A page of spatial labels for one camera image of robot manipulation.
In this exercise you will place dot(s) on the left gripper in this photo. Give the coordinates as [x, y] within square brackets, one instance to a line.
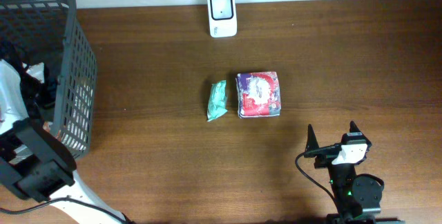
[50, 94]

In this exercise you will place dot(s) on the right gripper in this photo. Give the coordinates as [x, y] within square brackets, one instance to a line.
[312, 142]

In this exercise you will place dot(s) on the red purple tissue pack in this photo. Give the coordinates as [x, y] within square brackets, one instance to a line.
[258, 94]

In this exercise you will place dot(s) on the teal wet wipes pouch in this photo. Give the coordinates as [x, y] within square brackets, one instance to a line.
[217, 105]

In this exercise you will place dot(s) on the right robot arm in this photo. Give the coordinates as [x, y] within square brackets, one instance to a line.
[357, 197]

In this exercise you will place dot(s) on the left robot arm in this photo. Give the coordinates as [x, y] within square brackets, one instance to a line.
[34, 163]

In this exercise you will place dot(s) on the white barcode scanner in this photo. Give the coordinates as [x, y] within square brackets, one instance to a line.
[222, 18]

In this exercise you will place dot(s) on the dark grey plastic basket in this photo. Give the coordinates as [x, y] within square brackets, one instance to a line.
[47, 31]

